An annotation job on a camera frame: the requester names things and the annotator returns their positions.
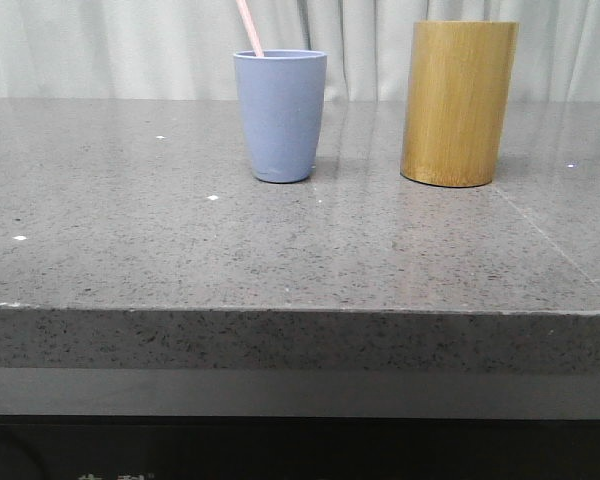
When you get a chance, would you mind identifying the blue plastic cup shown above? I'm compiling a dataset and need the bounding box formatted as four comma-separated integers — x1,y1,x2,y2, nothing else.
233,49,328,184

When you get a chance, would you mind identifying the pink chopstick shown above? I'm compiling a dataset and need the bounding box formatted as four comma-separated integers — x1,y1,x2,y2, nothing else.
236,0,264,58

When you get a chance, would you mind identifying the bamboo cylinder holder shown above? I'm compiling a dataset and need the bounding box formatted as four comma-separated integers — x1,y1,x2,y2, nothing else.
400,20,519,188

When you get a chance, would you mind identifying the dark cabinet under counter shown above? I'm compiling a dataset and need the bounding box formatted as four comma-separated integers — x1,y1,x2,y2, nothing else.
0,368,600,479

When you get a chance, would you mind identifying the grey-white curtain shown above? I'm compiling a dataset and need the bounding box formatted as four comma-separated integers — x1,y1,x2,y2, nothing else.
0,1,600,101

